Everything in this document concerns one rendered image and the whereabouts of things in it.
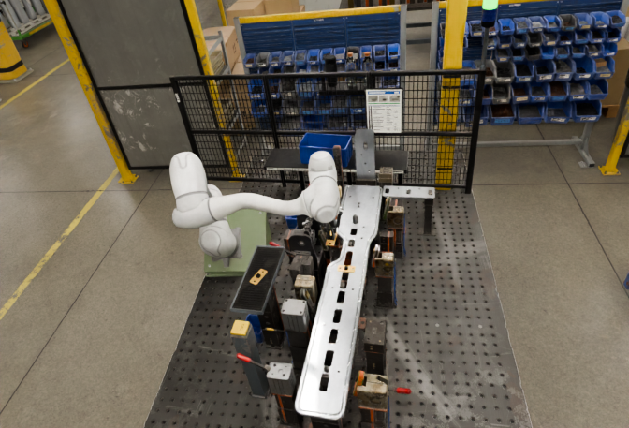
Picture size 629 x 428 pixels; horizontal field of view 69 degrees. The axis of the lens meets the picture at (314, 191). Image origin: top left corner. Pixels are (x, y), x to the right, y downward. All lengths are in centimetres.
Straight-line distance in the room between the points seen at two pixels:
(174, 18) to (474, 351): 328
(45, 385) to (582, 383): 333
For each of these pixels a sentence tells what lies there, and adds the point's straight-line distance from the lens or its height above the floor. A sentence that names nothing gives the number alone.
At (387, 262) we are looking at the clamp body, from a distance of 218.
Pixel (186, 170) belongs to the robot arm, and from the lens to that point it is 192.
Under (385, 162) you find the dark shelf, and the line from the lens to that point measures 282.
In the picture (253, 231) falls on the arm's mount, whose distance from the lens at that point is 265.
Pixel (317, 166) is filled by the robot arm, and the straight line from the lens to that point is 169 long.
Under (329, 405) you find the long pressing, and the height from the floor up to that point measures 100.
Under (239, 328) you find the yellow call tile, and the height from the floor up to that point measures 116.
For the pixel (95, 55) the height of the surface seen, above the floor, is 136.
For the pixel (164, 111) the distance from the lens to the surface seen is 457.
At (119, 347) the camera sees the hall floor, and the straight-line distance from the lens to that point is 360.
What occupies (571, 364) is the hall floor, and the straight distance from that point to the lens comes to 327.
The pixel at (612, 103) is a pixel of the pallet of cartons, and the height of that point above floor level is 16.
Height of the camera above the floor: 260
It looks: 37 degrees down
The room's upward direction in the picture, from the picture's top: 8 degrees counter-clockwise
